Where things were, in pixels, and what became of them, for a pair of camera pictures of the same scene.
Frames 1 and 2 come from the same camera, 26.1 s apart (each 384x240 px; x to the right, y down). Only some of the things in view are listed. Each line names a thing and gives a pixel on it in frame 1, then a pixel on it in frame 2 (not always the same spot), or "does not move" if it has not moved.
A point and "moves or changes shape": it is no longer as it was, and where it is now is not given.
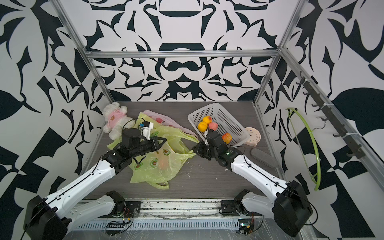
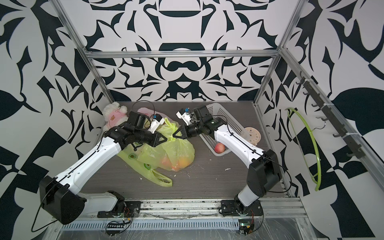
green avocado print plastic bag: [161, 166] moves or changes shape
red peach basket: [163, 163] -> [183, 162]
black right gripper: [198, 150] -> [186, 133]
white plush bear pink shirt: [115, 120] does not move
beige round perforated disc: [255, 136] does not move
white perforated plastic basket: [225, 123] does not move
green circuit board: [246, 226] does not move
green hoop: [318, 180] does not move
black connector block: [113, 229] does not move
